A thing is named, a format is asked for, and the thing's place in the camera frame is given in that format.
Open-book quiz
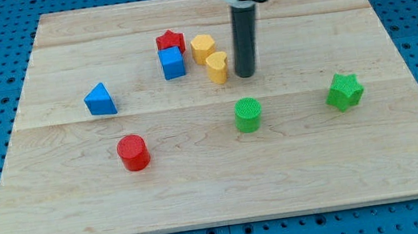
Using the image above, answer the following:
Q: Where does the yellow heart block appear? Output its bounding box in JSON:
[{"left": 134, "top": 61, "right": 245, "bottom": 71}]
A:
[{"left": 205, "top": 50, "right": 228, "bottom": 85}]

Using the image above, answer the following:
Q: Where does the red star block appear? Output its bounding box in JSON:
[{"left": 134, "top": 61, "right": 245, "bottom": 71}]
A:
[{"left": 155, "top": 30, "right": 186, "bottom": 54}]

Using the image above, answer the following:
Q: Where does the green star block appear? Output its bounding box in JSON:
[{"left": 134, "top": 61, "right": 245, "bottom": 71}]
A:
[{"left": 326, "top": 74, "right": 365, "bottom": 112}]

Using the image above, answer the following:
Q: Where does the green cylinder block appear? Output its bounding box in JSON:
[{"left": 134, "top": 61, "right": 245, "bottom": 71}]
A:
[{"left": 234, "top": 97, "right": 262, "bottom": 133}]

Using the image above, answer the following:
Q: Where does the blue cube block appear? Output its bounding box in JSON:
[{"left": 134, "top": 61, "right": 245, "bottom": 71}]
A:
[{"left": 157, "top": 46, "right": 186, "bottom": 80}]

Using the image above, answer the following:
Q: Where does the yellow hexagon block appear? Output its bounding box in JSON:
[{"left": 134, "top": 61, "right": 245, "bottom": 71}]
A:
[{"left": 190, "top": 34, "right": 216, "bottom": 66}]

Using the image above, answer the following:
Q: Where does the wooden board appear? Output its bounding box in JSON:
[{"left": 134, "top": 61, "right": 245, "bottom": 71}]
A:
[{"left": 0, "top": 0, "right": 418, "bottom": 234}]

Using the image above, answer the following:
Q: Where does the red cylinder block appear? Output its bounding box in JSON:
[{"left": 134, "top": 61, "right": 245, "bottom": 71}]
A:
[{"left": 116, "top": 134, "right": 151, "bottom": 171}]

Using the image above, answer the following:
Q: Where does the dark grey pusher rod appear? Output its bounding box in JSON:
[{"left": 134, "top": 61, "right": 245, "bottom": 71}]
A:
[{"left": 230, "top": 5, "right": 256, "bottom": 78}]

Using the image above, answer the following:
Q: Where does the blue triangle block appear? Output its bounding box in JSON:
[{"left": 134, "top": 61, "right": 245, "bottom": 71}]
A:
[{"left": 83, "top": 83, "right": 118, "bottom": 115}]

